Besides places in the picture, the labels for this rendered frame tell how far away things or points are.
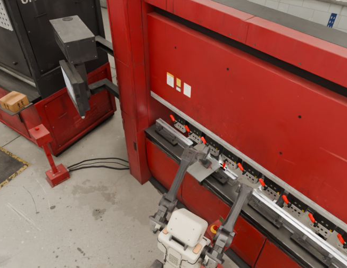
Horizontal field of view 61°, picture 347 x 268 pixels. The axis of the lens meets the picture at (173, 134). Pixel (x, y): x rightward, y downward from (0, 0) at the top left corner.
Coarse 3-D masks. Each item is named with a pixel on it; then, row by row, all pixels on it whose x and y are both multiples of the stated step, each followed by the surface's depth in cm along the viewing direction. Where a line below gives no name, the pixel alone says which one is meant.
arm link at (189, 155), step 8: (184, 152) 193; (192, 152) 195; (184, 160) 190; (192, 160) 192; (184, 168) 191; (176, 176) 194; (176, 184) 194; (168, 192) 197; (176, 192) 197; (160, 200) 199; (176, 200) 197; (168, 208) 196
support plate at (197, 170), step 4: (208, 156) 266; (192, 164) 259; (196, 164) 259; (200, 164) 259; (188, 168) 256; (192, 168) 256; (196, 168) 256; (200, 168) 256; (204, 168) 256; (216, 168) 256; (188, 172) 253; (192, 172) 252; (196, 172) 252; (200, 172) 252; (204, 172) 252; (208, 172) 252; (212, 172) 253; (196, 176) 249; (200, 176) 249; (204, 176) 249; (200, 180) 246
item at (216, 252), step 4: (212, 248) 179; (216, 248) 178; (220, 248) 177; (224, 248) 179; (208, 252) 179; (212, 252) 177; (216, 252) 176; (220, 252) 177; (212, 256) 176; (216, 256) 176; (220, 256) 177; (216, 260) 175; (220, 260) 176; (224, 260) 180
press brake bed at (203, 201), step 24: (168, 168) 310; (192, 192) 293; (216, 192) 259; (216, 216) 279; (240, 216) 248; (240, 240) 265; (264, 240) 237; (240, 264) 289; (264, 264) 253; (288, 264) 226
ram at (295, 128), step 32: (160, 32) 234; (192, 32) 210; (160, 64) 253; (192, 64) 222; (224, 64) 197; (256, 64) 178; (160, 96) 277; (192, 96) 240; (224, 96) 211; (256, 96) 189; (288, 96) 171; (320, 96) 156; (224, 128) 228; (256, 128) 202; (288, 128) 181; (320, 128) 164; (256, 160) 217; (288, 160) 193; (320, 160) 174; (320, 192) 185
